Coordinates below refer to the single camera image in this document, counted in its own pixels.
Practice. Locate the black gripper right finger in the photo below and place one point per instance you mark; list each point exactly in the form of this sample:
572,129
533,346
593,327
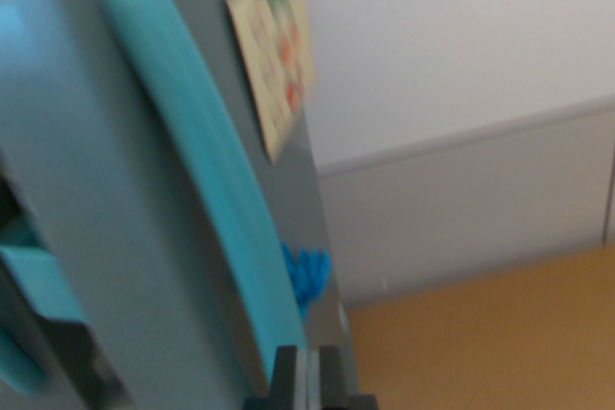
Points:
329,381

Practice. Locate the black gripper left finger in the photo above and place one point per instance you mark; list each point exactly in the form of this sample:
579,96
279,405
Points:
288,381

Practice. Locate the grey toy refrigerator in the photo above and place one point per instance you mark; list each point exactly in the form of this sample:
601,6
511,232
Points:
110,218

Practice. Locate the teal door storage bin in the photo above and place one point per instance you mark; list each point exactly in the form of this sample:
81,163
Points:
38,280

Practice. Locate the blue plastic clip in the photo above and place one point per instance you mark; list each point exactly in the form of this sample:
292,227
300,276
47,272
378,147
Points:
310,275

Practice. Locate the cream paper note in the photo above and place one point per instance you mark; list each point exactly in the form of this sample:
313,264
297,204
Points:
274,69

